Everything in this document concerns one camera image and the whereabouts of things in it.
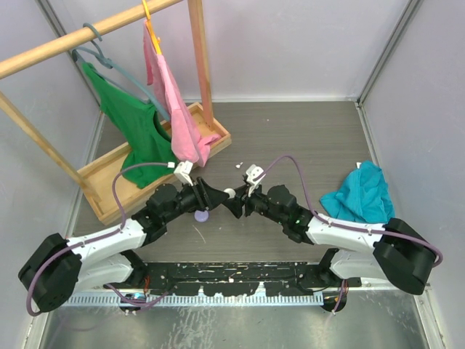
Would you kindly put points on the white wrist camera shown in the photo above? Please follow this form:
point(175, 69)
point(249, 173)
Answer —
point(253, 177)
point(182, 172)

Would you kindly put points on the white round charging case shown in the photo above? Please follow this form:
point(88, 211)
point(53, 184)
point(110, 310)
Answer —
point(231, 192)

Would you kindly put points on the pink cloth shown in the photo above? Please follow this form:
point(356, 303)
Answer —
point(187, 143)

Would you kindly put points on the green shirt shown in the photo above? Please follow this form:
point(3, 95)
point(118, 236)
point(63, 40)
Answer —
point(135, 119)

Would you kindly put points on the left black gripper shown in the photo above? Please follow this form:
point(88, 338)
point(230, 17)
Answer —
point(213, 197)

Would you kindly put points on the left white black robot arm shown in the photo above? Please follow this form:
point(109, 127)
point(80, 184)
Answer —
point(61, 267)

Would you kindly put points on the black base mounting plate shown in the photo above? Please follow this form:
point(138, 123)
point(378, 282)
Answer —
point(233, 278)

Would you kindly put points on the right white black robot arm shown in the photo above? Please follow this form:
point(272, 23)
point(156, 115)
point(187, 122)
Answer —
point(391, 251)

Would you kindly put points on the white slotted cable duct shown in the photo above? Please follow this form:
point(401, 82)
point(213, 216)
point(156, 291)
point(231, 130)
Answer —
point(259, 298)

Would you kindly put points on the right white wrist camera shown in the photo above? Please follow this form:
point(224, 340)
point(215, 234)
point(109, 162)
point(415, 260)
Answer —
point(253, 177)

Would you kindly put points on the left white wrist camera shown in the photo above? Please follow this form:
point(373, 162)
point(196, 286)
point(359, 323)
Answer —
point(182, 172)

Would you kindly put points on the yellow hanger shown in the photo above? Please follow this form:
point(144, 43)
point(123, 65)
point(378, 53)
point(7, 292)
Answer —
point(149, 26)

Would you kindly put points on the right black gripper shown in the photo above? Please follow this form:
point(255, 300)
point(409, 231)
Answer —
point(235, 204)

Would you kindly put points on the wooden clothes rack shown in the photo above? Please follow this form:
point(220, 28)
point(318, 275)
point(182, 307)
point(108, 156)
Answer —
point(95, 178)

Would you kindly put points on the teal cloth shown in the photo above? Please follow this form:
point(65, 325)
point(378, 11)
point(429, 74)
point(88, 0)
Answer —
point(362, 197)

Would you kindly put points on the blue-grey hanger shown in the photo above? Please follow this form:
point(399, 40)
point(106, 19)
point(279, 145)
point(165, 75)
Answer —
point(109, 64)

